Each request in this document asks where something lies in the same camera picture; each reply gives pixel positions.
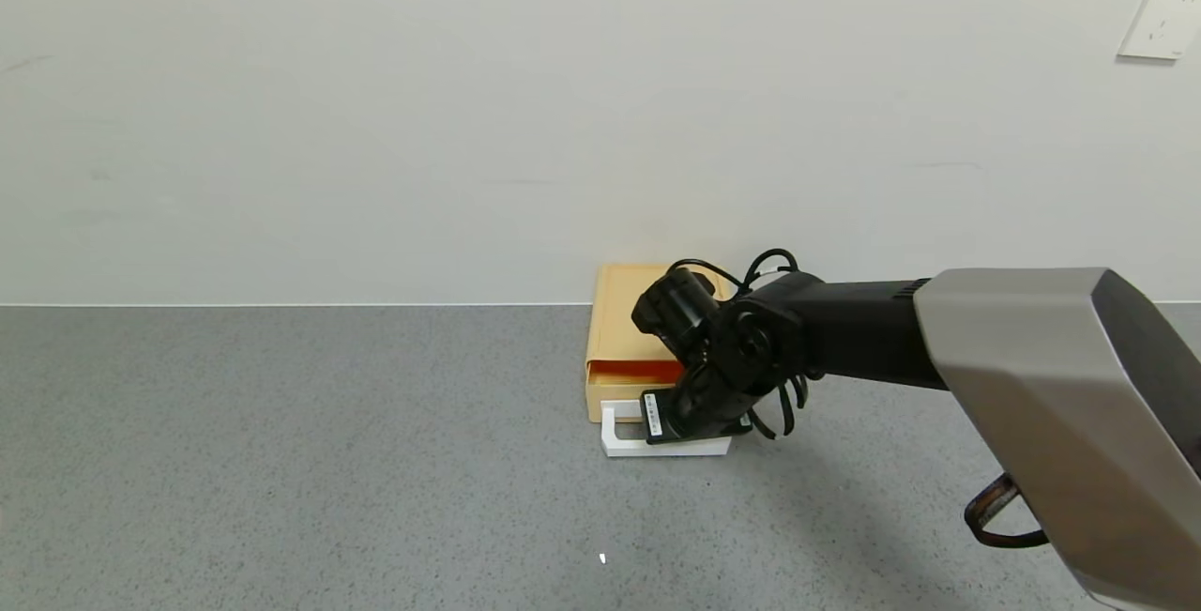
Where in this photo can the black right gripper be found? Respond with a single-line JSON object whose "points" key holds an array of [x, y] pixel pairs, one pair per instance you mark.
{"points": [[660, 418]]}

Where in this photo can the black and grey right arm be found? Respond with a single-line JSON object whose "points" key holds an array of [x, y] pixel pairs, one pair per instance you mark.
{"points": [[1013, 358]]}

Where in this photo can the yellow drawer casing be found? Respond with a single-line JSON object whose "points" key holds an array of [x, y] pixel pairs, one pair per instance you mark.
{"points": [[615, 320]]}

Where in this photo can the white wall socket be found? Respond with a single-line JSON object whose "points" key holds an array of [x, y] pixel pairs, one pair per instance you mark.
{"points": [[1159, 18]]}

